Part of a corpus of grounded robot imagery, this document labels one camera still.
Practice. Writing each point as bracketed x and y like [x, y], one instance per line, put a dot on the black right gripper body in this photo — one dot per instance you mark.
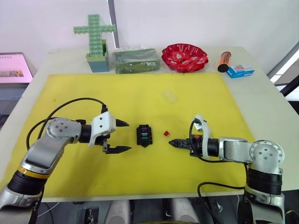
[196, 147]

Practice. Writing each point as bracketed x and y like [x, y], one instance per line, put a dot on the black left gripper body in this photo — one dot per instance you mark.
[101, 140]

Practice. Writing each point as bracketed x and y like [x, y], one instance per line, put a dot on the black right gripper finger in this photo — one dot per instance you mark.
[183, 147]
[181, 141]

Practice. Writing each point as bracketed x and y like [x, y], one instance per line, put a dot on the small red fuse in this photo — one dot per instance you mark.
[166, 133]

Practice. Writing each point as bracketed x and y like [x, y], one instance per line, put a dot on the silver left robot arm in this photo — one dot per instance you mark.
[42, 154]

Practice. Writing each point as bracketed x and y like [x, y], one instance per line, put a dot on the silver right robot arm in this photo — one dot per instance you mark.
[233, 149]

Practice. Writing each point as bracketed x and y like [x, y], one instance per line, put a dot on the small purple fuse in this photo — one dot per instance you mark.
[144, 128]

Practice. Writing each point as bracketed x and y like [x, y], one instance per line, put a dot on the small green fuse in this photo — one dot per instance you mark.
[144, 139]

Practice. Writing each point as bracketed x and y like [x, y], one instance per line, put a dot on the black fuse box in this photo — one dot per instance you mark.
[144, 142]

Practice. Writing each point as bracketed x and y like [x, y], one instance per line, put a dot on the clear plastic fuse box cover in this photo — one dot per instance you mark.
[169, 96]

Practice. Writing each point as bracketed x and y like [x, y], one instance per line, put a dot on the teal square box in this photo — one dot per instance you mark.
[99, 65]

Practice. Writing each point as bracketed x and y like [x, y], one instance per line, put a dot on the yellow foam mat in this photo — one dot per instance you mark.
[140, 105]

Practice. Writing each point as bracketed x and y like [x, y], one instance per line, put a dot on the green pack in plastic wrap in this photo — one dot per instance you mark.
[136, 61]

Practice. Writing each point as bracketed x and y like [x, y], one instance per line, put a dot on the red scalloped bowl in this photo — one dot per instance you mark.
[184, 58]

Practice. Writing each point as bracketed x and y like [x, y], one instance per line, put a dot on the blue and white carton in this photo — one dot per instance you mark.
[240, 71]

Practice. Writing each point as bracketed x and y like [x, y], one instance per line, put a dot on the orange tube with black cap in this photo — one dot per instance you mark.
[224, 60]

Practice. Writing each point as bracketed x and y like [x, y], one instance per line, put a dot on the green block cross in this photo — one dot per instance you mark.
[94, 30]

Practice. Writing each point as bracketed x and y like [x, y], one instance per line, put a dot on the open laptop with pink screen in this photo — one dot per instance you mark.
[11, 67]

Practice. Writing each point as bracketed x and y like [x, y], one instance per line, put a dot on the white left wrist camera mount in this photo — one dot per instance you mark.
[102, 121]

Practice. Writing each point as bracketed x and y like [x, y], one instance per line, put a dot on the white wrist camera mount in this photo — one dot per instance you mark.
[206, 130]
[102, 121]

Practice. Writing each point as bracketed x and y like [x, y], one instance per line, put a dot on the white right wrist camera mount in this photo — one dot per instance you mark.
[206, 130]

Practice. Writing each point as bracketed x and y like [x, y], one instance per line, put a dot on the dark upright wall strip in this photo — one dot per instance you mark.
[114, 23]

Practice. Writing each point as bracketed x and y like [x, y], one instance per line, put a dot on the dark window frame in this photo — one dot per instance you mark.
[289, 79]

